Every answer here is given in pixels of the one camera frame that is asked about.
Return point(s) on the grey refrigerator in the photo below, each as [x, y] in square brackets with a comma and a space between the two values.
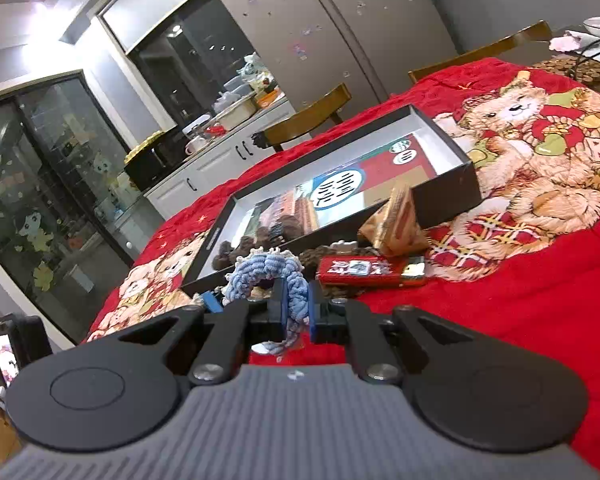
[330, 25]

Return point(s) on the pink flower ornament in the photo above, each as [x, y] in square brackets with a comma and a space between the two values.
[567, 41]

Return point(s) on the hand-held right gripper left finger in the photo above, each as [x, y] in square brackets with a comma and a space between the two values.
[281, 310]

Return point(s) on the black device with screen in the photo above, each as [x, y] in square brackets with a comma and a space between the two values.
[27, 340]

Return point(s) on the orange box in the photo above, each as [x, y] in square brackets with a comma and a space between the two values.
[269, 97]

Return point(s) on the black microwave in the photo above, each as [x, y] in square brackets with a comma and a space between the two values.
[150, 170]

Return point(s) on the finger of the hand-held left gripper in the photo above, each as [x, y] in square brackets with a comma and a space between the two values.
[210, 302]

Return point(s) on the golden snack packet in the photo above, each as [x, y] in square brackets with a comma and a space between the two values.
[395, 230]

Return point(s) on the white mug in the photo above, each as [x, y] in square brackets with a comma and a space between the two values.
[195, 147]

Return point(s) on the blue knitted scrunchie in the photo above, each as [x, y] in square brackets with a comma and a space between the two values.
[260, 267]

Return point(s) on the red bear printed blanket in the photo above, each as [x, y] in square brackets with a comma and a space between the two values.
[505, 320]

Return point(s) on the glass sliding door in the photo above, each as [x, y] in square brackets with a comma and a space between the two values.
[45, 185]

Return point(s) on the dark glass window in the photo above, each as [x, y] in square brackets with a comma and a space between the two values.
[190, 50]

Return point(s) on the black shallow box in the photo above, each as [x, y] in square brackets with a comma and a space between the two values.
[445, 190]

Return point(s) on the white cabinet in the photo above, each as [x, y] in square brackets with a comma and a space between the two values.
[215, 170]

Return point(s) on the wooden chair with black clip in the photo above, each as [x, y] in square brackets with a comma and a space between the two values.
[305, 120]

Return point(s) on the white plastic bag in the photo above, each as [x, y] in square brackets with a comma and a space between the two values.
[226, 100]

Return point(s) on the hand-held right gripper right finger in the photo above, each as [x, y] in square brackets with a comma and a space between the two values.
[313, 320]

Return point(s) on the dark brown scrunchie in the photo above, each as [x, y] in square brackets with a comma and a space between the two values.
[270, 237]

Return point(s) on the red lighter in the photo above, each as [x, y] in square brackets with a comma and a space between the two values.
[365, 270]

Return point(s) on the metal basin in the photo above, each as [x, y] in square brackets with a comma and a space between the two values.
[237, 112]

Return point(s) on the wooden bead trivet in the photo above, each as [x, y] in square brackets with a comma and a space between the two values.
[565, 70]

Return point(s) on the yellow beaded cover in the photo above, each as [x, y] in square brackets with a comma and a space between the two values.
[142, 145]

